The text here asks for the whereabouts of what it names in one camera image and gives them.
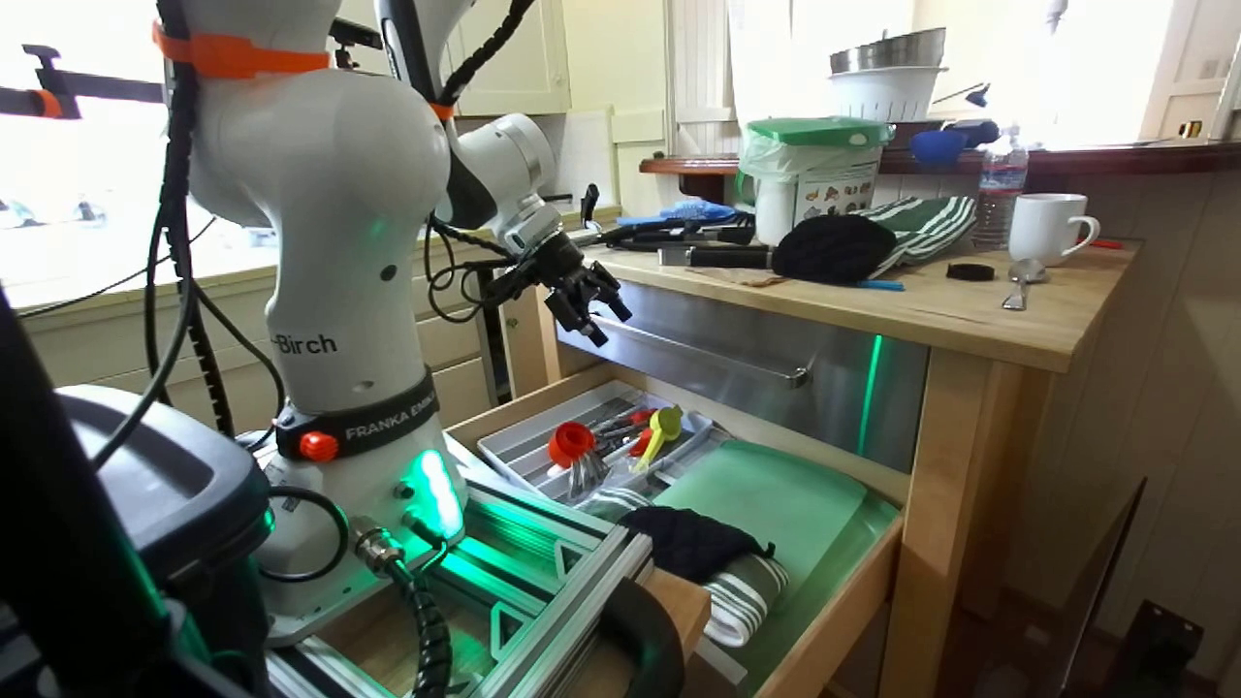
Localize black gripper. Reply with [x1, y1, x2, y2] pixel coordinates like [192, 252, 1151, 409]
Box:
[519, 236, 634, 345]

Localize steel top drawer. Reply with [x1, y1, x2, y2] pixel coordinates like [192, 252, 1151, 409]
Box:
[561, 281, 932, 474]

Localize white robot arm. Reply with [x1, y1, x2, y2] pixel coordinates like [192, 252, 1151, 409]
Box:
[154, 0, 619, 533]

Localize lower open drawer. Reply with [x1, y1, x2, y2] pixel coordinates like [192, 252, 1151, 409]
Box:
[450, 367, 900, 698]

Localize orange measuring cups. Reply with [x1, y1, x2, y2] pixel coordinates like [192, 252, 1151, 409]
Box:
[547, 421, 599, 470]

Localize white cutlery tray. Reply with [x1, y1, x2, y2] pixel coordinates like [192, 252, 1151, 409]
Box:
[476, 380, 715, 508]

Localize yellow citrus squeezer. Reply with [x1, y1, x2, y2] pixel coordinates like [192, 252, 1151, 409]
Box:
[636, 408, 683, 464]

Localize white bin green lid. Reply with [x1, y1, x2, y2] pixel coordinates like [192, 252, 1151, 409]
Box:
[737, 115, 888, 244]

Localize black oven mitt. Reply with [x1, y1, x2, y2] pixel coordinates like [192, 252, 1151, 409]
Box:
[773, 213, 897, 288]

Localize black pot holder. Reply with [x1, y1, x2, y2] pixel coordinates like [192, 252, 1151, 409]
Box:
[619, 502, 777, 580]

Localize green striped dish towel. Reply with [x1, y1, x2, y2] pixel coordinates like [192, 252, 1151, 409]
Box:
[705, 558, 784, 648]

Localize steel pot on rack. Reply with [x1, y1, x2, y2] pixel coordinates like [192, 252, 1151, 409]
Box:
[830, 25, 945, 73]

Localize wooden kitchen island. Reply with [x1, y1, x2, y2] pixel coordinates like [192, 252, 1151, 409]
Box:
[501, 236, 1140, 698]

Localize white mug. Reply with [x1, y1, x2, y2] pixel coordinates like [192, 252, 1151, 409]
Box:
[1007, 193, 1102, 262]

